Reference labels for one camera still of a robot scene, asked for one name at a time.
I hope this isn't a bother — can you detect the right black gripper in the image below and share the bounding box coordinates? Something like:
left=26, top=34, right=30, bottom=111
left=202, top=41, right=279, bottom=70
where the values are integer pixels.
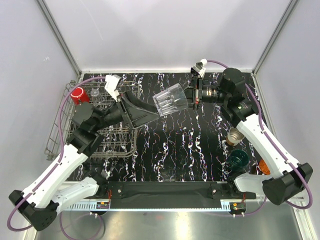
left=169, top=75, right=229, bottom=111

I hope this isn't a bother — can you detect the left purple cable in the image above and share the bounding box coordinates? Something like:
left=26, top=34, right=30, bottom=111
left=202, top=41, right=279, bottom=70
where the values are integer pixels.
left=6, top=76, right=107, bottom=231

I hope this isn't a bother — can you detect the grey wire dish rack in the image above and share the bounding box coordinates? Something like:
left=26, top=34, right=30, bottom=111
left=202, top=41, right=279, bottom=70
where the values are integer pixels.
left=44, top=80, right=137, bottom=161

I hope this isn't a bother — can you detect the black marble pattern mat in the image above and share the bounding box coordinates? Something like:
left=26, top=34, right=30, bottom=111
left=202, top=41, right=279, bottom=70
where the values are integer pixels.
left=71, top=72, right=270, bottom=183

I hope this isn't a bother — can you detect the large clear plastic cup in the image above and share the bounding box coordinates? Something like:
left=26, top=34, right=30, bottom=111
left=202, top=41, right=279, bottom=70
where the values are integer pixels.
left=152, top=83, right=189, bottom=117

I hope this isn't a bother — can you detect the small clear plastic cup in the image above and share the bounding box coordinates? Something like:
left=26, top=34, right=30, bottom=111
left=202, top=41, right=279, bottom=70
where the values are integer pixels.
left=90, top=89, right=103, bottom=105

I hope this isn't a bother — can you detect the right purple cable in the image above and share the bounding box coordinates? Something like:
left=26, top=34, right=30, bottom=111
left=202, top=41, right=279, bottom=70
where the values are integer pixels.
left=206, top=59, right=314, bottom=210

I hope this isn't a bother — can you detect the purple cable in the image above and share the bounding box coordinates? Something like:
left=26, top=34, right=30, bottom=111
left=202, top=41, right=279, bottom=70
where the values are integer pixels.
left=206, top=59, right=314, bottom=210
left=6, top=76, right=107, bottom=231

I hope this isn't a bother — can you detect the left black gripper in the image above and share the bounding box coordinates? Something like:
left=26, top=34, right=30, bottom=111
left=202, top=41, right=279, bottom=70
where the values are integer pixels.
left=92, top=89, right=160, bottom=131

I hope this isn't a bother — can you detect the red plastic cup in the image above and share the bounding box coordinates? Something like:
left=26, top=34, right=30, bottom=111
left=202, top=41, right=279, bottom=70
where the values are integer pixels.
left=70, top=87, right=90, bottom=105

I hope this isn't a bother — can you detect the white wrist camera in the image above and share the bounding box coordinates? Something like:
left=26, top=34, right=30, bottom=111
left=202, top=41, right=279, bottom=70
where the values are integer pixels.
left=190, top=58, right=208, bottom=79
left=104, top=74, right=122, bottom=102

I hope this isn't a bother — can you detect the orange translucent cup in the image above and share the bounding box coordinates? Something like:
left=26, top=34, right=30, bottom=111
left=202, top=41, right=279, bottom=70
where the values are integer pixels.
left=258, top=159, right=271, bottom=175

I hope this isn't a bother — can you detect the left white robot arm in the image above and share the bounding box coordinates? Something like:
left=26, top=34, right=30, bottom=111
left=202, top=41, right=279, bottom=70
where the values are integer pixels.
left=8, top=91, right=160, bottom=231

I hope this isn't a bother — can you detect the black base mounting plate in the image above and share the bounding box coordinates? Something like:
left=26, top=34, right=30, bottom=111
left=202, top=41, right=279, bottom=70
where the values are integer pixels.
left=108, top=181, right=257, bottom=212

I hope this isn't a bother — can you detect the dark green mug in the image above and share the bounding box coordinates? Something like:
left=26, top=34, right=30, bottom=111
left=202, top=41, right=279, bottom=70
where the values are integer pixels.
left=226, top=149, right=250, bottom=171

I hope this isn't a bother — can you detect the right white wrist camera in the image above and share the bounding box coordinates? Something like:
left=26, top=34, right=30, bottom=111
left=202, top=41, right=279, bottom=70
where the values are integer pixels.
left=190, top=58, right=208, bottom=79

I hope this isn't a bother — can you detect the white steel tumbler brown band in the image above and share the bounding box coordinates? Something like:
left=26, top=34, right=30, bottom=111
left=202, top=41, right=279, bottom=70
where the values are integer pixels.
left=226, top=127, right=245, bottom=146

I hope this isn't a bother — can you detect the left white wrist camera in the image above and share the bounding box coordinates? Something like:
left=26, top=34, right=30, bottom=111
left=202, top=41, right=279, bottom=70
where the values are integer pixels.
left=104, top=74, right=122, bottom=102

